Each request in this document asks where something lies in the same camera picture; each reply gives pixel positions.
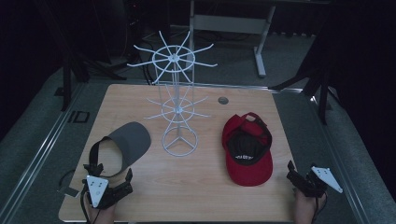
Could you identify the black tripod stand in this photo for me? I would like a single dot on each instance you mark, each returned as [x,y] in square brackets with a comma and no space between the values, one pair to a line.
[323,93]
[66,87]

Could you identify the black floor plate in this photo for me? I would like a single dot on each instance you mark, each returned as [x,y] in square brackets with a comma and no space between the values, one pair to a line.
[78,116]

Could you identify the person's left hand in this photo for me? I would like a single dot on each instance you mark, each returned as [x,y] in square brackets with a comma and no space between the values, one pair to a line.
[102,216]

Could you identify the person's right hand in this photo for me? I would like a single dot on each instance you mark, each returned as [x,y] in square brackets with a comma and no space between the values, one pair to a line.
[305,209]

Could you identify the gray round table grommet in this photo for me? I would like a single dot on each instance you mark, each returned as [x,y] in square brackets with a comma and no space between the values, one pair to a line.
[223,100]

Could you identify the dark computer tower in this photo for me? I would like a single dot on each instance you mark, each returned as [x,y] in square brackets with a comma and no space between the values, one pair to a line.
[134,21]

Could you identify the gray sun visor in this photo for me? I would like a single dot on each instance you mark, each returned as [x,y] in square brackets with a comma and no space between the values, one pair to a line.
[134,140]

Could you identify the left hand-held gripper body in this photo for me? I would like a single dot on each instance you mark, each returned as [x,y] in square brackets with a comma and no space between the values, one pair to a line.
[98,190]

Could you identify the metal floor rail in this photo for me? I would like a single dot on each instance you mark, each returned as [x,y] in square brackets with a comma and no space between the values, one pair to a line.
[37,161]
[342,174]

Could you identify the white metal desk frame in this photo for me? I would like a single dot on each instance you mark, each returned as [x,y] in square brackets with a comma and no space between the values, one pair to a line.
[230,24]

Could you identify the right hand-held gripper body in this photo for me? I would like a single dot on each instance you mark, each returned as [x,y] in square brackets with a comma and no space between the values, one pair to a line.
[320,182]

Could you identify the gray paper scrap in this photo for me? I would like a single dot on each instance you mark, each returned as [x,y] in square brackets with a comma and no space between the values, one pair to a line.
[69,191]

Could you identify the red baseball cap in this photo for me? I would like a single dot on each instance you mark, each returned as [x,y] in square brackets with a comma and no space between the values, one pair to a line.
[249,174]

